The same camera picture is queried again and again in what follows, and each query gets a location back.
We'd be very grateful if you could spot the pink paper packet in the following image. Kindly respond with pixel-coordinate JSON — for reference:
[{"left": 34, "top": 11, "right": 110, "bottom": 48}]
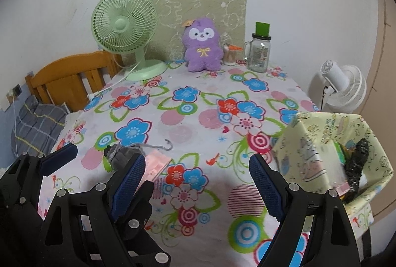
[{"left": 140, "top": 150, "right": 171, "bottom": 184}]

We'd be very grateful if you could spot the grey drawstring pouch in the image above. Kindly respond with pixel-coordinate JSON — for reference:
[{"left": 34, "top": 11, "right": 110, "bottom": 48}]
[{"left": 103, "top": 139, "right": 173, "bottom": 171}]

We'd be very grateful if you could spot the black plastic bag bundle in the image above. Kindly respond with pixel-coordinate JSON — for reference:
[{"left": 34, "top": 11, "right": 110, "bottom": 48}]
[{"left": 344, "top": 138, "right": 369, "bottom": 203}]

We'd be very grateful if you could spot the green tissue pack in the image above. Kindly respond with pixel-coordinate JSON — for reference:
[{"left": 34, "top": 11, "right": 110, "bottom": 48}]
[{"left": 333, "top": 141, "right": 348, "bottom": 164}]

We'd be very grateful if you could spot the grey plaid pillow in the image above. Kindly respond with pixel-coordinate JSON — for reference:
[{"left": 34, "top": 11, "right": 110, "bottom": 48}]
[{"left": 11, "top": 95, "right": 69, "bottom": 158}]

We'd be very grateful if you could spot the yellow patterned storage box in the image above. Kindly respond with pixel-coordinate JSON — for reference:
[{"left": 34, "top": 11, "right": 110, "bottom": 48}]
[{"left": 273, "top": 112, "right": 393, "bottom": 238}]

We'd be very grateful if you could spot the floral tablecloth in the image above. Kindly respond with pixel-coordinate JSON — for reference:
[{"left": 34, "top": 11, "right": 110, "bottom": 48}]
[{"left": 38, "top": 61, "right": 317, "bottom": 266}]

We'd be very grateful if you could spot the beige door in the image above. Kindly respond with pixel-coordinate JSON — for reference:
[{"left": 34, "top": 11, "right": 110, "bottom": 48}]
[{"left": 358, "top": 0, "right": 396, "bottom": 218}]

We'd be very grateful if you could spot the white standing fan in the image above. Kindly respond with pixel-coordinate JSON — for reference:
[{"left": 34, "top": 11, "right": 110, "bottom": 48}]
[{"left": 320, "top": 60, "right": 367, "bottom": 113}]

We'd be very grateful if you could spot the green desk fan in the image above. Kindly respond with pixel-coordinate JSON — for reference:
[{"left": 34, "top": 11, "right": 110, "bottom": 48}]
[{"left": 91, "top": 0, "right": 167, "bottom": 81}]

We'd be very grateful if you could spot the purple plush toy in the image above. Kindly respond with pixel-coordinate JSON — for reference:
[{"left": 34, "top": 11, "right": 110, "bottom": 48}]
[{"left": 182, "top": 17, "right": 223, "bottom": 73}]

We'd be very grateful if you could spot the toothpick jar orange lid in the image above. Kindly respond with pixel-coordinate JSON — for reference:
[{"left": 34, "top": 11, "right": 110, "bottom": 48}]
[{"left": 223, "top": 44, "right": 243, "bottom": 66}]

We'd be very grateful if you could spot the glass jar green lid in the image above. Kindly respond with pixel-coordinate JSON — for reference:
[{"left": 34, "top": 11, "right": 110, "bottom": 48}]
[{"left": 244, "top": 22, "right": 271, "bottom": 73}]

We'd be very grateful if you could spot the white fan power cable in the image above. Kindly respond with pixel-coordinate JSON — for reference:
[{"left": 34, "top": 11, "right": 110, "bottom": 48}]
[{"left": 86, "top": 50, "right": 147, "bottom": 101}]

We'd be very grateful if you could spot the green patterned wall mat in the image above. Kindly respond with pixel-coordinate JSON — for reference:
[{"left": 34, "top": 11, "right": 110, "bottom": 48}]
[{"left": 145, "top": 0, "right": 247, "bottom": 61}]

